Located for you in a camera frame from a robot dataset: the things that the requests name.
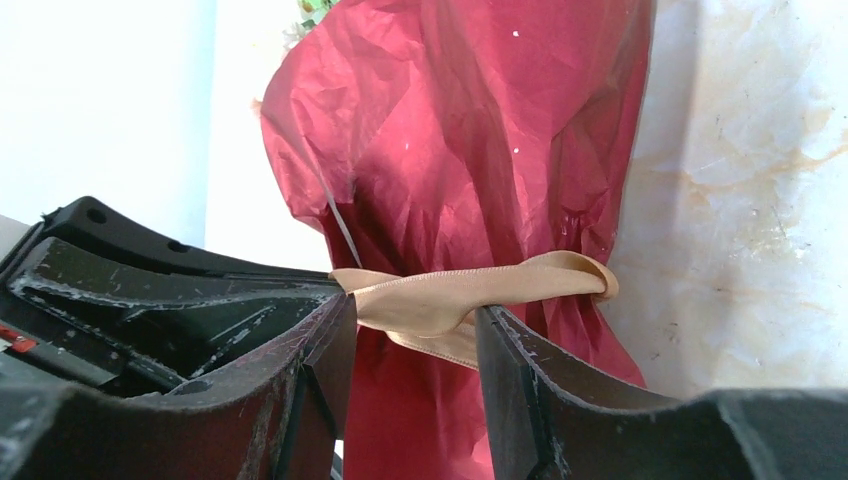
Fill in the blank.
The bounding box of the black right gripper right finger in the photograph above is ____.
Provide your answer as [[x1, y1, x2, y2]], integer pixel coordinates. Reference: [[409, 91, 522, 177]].
[[476, 307, 847, 479]]

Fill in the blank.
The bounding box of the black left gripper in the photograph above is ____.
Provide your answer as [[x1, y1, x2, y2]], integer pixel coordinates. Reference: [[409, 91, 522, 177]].
[[1, 196, 339, 397]]

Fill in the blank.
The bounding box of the beige satin ribbon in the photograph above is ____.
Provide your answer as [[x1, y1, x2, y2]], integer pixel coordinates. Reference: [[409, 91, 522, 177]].
[[329, 250, 619, 370]]

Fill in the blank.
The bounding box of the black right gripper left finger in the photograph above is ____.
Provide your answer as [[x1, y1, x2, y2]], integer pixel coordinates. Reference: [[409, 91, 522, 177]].
[[1, 295, 356, 479]]

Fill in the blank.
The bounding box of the red paper bouquet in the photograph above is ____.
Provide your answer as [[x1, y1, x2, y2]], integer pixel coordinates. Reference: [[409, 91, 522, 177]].
[[258, 0, 658, 480]]

